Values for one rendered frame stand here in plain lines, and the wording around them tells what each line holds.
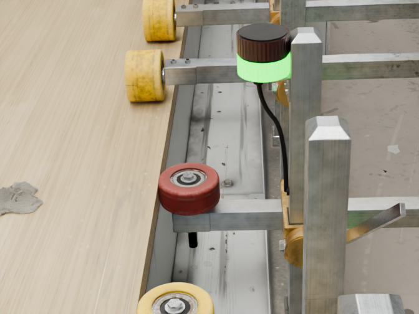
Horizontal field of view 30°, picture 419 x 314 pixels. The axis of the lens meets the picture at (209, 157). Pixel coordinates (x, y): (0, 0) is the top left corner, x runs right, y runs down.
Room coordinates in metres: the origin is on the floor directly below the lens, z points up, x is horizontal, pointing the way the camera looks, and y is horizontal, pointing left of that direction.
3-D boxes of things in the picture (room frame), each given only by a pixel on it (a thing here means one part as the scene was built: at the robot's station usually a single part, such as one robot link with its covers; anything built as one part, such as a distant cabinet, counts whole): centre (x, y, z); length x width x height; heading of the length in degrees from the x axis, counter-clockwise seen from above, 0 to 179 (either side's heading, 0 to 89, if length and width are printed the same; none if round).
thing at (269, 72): (0.82, -0.07, 1.08); 0.06 x 0.06 x 0.02
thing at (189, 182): (0.87, 0.03, 0.85); 0.08 x 0.08 x 0.11
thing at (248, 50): (0.82, -0.07, 1.11); 0.06 x 0.06 x 0.02
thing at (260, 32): (0.82, -0.07, 1.01); 0.06 x 0.06 x 0.22; 86
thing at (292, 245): (0.84, -0.11, 0.85); 0.13 x 0.06 x 0.05; 176
